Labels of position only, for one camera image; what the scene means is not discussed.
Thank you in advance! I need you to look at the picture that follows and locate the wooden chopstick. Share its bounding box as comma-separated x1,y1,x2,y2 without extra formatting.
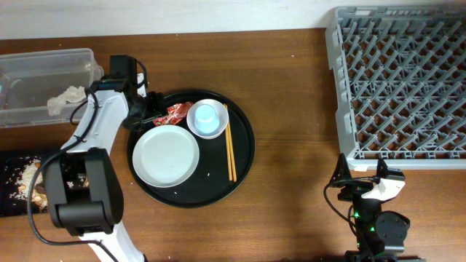
229,121,237,183
224,104,233,181

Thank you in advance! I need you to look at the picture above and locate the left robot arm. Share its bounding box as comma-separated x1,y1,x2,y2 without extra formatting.
42,73,157,261

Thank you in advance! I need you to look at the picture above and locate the red snack wrapper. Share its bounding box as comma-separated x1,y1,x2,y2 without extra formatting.
153,102,193,127

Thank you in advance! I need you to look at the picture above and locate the wooden chopstick left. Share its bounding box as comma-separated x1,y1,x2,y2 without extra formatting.
224,104,233,181

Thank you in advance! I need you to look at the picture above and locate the grey dishwasher rack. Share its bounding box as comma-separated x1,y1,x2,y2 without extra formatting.
325,4,465,171

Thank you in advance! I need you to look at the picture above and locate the white plate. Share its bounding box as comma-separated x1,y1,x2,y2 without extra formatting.
132,125,200,188

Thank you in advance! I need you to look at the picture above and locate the round black tray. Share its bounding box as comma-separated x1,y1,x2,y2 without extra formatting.
127,90,255,208

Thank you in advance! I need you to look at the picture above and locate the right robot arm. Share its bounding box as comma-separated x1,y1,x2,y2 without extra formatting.
323,153,411,262

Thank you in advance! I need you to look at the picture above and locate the wooden chopstick right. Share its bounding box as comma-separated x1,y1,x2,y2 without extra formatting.
229,121,237,183

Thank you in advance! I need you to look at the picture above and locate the white bowl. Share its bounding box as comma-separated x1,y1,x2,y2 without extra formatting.
186,99,227,140

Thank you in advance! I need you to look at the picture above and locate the rice pile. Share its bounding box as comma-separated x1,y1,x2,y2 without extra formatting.
9,157,48,212

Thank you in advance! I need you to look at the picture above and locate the white tissue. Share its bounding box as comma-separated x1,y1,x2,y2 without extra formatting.
47,86,86,116

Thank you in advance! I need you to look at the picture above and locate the light blue cup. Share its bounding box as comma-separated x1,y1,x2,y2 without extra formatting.
194,104,219,135

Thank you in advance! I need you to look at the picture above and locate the clear plastic bin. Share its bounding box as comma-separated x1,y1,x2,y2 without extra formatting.
1,48,103,128

